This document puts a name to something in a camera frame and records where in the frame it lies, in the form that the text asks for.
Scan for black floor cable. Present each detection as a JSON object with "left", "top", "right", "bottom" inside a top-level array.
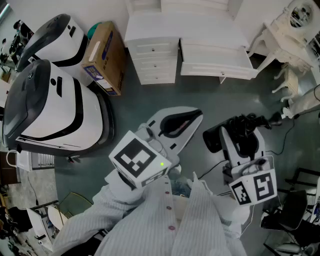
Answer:
[{"left": 198, "top": 83, "right": 320, "bottom": 181}]

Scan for person's blue jeans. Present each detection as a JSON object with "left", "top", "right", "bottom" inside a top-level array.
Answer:
[{"left": 171, "top": 178, "right": 192, "bottom": 198}]

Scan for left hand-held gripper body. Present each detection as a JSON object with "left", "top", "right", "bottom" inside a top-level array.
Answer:
[{"left": 108, "top": 106, "right": 204, "bottom": 190}]

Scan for person's left forearm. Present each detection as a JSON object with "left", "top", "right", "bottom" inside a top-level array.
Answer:
[{"left": 57, "top": 168, "right": 151, "bottom": 241}]

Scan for green chair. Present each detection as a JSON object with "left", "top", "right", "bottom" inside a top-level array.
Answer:
[{"left": 58, "top": 191, "right": 93, "bottom": 218}]

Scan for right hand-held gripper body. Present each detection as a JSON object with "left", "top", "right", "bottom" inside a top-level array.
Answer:
[{"left": 219, "top": 124, "right": 279, "bottom": 207}]

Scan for brown cardboard box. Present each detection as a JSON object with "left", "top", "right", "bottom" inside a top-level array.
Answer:
[{"left": 80, "top": 21, "right": 127, "bottom": 97}]

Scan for teal round object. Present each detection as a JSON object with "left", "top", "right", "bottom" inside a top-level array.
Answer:
[{"left": 87, "top": 22, "right": 103, "bottom": 39}]

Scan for person's left hand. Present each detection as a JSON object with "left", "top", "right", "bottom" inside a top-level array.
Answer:
[{"left": 136, "top": 122, "right": 168, "bottom": 158}]

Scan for person's right forearm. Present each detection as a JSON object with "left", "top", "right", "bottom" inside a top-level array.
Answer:
[{"left": 209, "top": 189, "right": 254, "bottom": 238}]

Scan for ornate white stool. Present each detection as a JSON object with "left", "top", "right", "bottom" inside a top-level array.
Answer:
[{"left": 271, "top": 63, "right": 301, "bottom": 103}]

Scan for white desk with drawers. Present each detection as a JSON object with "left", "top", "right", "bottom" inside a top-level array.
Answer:
[{"left": 124, "top": 0, "right": 260, "bottom": 86}]

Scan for striped white shirt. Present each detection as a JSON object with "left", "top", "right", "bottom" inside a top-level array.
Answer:
[{"left": 49, "top": 169, "right": 253, "bottom": 256}]

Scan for small white cabinet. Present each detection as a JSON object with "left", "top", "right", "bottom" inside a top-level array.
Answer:
[{"left": 6, "top": 149, "right": 56, "bottom": 172}]

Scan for white and black robot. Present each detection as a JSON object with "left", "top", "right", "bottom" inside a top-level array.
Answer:
[
  {"left": 14, "top": 13, "right": 89, "bottom": 76},
  {"left": 2, "top": 59, "right": 116, "bottom": 158}
]

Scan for white drawer front with knob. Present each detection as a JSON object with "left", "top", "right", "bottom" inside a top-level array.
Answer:
[
  {"left": 131, "top": 56, "right": 179, "bottom": 74},
  {"left": 127, "top": 40, "right": 180, "bottom": 59},
  {"left": 136, "top": 71, "right": 177, "bottom": 85}
]

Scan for person's right hand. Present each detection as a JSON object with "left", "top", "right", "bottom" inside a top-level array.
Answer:
[{"left": 241, "top": 157, "right": 271, "bottom": 176}]

